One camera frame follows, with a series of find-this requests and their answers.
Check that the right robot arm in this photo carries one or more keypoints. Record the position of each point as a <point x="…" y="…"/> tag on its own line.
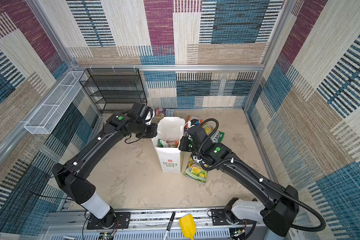
<point x="280" y="205"/>

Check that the pink orange Fox's candy bag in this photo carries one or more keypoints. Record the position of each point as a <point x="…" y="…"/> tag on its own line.
<point x="174" y="144"/>

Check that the yellow plastic scoop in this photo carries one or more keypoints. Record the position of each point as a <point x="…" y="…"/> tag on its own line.
<point x="188" y="226"/>

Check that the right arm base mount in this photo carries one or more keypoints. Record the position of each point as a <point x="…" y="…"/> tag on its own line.
<point x="219" y="217"/>

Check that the paperback book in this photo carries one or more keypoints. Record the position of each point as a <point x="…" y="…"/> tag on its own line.
<point x="162" y="112"/>

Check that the black marker pen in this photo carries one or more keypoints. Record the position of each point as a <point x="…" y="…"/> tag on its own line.
<point x="165" y="237"/>

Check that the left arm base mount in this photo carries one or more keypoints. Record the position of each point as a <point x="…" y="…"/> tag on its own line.
<point x="117" y="220"/>

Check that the black wire shelf rack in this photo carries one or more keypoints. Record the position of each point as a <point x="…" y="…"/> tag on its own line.
<point x="114" y="89"/>

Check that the green snack packet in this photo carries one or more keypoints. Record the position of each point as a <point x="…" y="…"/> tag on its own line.
<point x="162" y="144"/>

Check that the white paper bag with illustration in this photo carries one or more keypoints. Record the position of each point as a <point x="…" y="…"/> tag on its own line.
<point x="170" y="129"/>

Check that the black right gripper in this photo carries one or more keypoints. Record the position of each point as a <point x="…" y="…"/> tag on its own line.
<point x="183" y="141"/>

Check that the white wire mesh basket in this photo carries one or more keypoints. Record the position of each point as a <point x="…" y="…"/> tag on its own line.
<point x="47" y="116"/>

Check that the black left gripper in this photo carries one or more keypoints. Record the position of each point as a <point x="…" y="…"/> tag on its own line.
<point x="154" y="131"/>

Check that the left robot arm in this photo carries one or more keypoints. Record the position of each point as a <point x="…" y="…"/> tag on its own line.
<point x="71" y="177"/>

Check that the green fox's spring tea bag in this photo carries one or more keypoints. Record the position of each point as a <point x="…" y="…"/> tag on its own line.
<point x="218" y="135"/>
<point x="195" y="171"/>

